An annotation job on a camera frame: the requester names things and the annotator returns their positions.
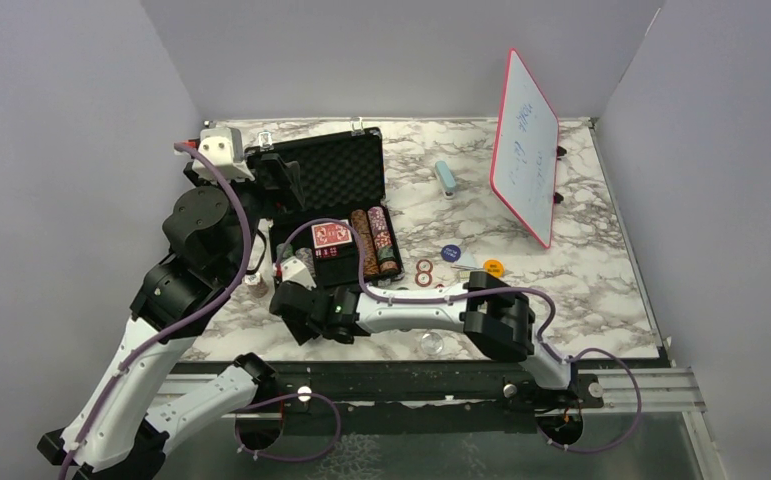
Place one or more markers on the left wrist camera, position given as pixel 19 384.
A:
pixel 223 147

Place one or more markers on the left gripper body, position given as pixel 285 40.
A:
pixel 275 201

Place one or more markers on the light blue eraser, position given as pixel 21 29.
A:
pixel 446 179

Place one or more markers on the blue brown chip row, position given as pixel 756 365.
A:
pixel 306 256

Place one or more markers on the red five chip upper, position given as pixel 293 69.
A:
pixel 424 266

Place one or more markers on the blue small blind button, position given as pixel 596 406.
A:
pixel 451 253

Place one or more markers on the orange big blind button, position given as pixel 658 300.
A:
pixel 494 267

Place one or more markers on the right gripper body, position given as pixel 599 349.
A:
pixel 303 335

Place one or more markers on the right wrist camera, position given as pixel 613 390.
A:
pixel 295 271

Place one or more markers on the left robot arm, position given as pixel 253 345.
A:
pixel 119 434

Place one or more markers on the clear triangle card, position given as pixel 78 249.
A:
pixel 468 261

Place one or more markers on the orange chip row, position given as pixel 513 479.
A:
pixel 360 223

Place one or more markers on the pink framed whiteboard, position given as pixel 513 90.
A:
pixel 524 161

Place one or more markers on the purple red chip row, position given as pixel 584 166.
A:
pixel 383 243

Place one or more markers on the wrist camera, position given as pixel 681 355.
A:
pixel 223 147
pixel 295 271

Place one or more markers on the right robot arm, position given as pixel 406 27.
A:
pixel 498 319

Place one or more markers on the red dice in case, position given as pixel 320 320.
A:
pixel 328 252

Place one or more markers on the green chip row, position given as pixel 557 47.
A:
pixel 284 251

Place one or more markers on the aluminium rail frame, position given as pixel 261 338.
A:
pixel 642 419

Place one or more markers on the black poker case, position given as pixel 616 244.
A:
pixel 339 174

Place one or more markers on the red playing card deck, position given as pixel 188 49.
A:
pixel 331 234

